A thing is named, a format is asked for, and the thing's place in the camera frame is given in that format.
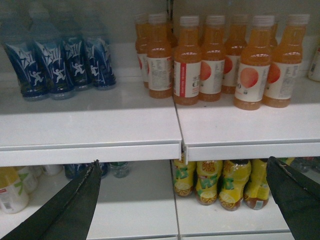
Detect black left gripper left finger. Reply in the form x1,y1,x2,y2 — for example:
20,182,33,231
2,160,102,240

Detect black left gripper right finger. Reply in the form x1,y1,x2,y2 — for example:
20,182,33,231
266,156,320,240

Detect white lower shelf board left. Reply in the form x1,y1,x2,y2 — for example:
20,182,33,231
0,161,181,240

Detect white upper shelf board right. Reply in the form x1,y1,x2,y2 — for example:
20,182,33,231
176,35,320,161

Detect white upper shelf board left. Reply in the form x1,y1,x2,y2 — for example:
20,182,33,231
0,42,182,167

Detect white metal shelf board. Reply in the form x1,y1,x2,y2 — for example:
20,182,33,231
175,194,294,240

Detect yellow lemon tea bottle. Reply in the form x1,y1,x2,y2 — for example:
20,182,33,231
173,152,197,197
218,159,252,211
195,160,223,206
243,158,270,210

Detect white yogurt drink bottle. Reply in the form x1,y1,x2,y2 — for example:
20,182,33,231
0,167,29,214

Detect orange juice bottle white label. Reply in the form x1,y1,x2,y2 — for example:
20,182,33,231
221,14,249,94
233,15,275,111
147,12,173,99
134,13,149,89
262,13,310,108
199,15,226,102
173,15,202,106

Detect blue sports drink bottle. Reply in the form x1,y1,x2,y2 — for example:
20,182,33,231
28,1,74,100
0,14,49,101
82,9,117,91
54,2,92,91

